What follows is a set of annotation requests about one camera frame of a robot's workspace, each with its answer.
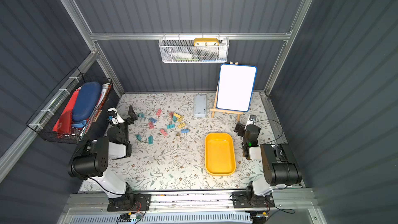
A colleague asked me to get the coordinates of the yellow storage box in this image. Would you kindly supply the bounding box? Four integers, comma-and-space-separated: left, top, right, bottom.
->
205, 132, 236, 176

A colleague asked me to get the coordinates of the yellow binder clip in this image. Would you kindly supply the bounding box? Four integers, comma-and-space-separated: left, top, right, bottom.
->
178, 123, 186, 129

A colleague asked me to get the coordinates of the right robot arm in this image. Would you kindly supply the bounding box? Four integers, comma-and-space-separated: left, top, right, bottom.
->
234, 115, 302, 200

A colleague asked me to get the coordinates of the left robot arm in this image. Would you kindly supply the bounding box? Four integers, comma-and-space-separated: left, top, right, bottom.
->
68, 105, 138, 199

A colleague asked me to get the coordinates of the pink binder clip lower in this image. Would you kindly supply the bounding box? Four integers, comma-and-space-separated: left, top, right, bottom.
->
160, 128, 168, 136

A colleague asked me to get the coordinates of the wooden easel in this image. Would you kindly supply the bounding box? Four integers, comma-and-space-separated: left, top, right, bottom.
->
210, 75, 244, 121

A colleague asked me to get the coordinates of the blue oval pouch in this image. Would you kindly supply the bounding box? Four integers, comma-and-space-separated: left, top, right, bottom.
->
72, 82, 102, 122

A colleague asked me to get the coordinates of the light blue plastic case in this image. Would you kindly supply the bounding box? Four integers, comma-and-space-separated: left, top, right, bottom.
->
193, 94, 207, 118

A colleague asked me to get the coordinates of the yellow clock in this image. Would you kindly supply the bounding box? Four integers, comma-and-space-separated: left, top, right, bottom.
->
194, 37, 219, 47

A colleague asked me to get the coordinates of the black wire side basket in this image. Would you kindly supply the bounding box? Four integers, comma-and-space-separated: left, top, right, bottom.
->
27, 70, 119, 144

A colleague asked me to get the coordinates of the whiteboard with blue frame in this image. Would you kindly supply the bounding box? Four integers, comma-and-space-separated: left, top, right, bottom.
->
216, 63, 257, 112

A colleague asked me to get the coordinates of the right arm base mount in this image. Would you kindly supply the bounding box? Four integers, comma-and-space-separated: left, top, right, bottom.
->
229, 191, 274, 208

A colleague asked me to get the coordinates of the white wire wall basket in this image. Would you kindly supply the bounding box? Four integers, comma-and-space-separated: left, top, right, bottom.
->
159, 36, 230, 63

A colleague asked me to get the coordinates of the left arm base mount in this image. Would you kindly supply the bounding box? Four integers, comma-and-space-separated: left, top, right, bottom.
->
107, 192, 151, 212

